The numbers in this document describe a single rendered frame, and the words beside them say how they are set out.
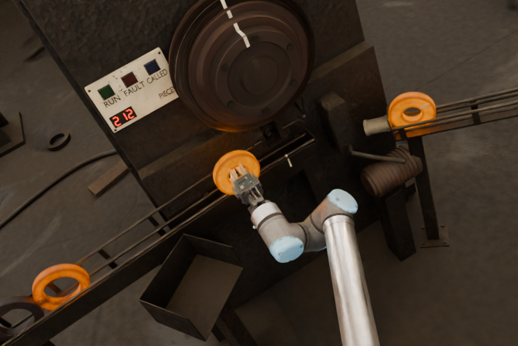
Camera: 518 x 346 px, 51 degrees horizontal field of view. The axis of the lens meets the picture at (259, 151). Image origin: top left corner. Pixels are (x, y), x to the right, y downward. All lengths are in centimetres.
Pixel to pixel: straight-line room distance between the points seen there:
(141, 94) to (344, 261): 83
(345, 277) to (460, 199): 128
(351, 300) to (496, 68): 215
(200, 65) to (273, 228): 52
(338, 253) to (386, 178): 65
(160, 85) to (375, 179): 84
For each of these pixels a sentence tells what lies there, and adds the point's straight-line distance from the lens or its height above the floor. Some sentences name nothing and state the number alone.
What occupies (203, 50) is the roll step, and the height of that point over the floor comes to 125.
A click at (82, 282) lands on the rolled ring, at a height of 68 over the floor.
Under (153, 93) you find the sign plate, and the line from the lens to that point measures 179.
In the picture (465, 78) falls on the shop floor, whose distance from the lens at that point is 324.
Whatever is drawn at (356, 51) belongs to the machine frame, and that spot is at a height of 87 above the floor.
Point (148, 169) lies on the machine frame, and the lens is 192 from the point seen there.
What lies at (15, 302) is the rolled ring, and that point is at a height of 75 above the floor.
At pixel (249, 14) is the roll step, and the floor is 128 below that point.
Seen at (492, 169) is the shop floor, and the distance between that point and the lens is 272.
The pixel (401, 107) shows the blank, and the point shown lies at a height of 75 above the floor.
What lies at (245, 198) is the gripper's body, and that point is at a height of 84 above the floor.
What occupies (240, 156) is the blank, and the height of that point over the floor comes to 88.
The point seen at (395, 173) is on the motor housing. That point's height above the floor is 51.
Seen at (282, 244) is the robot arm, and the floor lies 81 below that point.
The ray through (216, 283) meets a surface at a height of 60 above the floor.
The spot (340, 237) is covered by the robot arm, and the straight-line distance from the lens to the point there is 149.
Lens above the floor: 198
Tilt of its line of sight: 39 degrees down
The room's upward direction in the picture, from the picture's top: 24 degrees counter-clockwise
